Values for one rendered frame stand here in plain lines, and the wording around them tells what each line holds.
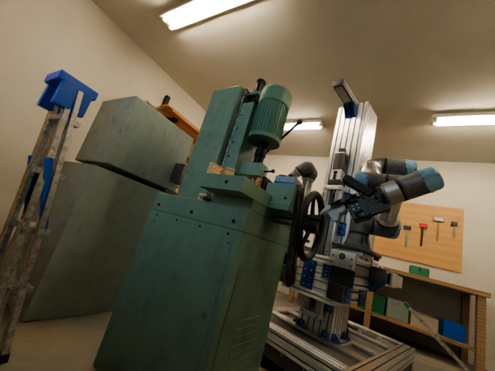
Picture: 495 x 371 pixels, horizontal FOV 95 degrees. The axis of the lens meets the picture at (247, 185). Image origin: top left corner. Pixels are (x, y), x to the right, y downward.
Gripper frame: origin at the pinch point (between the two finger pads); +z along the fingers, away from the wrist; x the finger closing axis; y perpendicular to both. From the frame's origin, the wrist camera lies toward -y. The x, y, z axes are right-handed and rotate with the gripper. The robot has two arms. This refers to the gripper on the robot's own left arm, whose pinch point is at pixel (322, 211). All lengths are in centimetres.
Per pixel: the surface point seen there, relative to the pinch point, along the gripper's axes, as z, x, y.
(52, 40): 177, -52, -239
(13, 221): 117, -50, -26
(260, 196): 20.1, -5.5, -12.6
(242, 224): 27.0, -11.6, -1.7
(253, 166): 25.2, 6.9, -36.4
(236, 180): 21.9, -19.3, -15.4
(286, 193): 11.9, 3.7, -14.1
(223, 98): 30, -1, -85
